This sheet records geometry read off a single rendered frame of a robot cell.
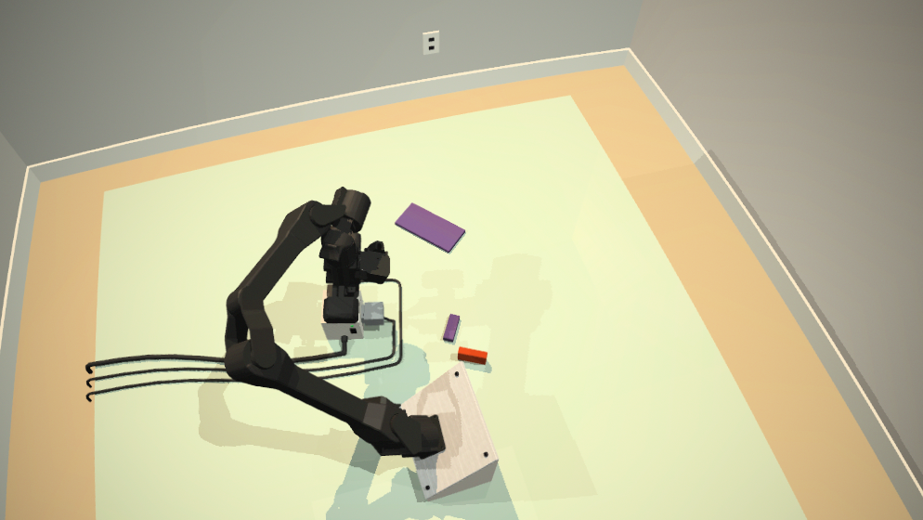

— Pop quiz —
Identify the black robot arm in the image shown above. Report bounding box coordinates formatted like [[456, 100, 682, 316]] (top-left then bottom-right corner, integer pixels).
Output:
[[225, 187, 446, 459]]

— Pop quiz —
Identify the orange rectangular block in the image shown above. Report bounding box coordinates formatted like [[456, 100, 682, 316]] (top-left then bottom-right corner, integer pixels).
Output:
[[458, 347, 488, 365]]

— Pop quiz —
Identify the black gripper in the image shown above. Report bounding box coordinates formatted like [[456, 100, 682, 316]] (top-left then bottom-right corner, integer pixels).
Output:
[[323, 232, 361, 323]]

